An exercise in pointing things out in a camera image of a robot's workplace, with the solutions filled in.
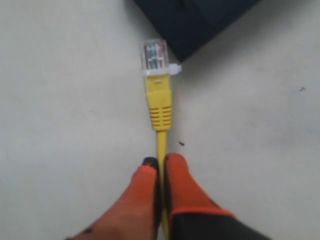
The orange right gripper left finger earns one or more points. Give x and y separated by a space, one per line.
136 214

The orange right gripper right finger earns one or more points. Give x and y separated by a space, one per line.
192 214

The black network switch box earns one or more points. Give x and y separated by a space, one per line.
187 25

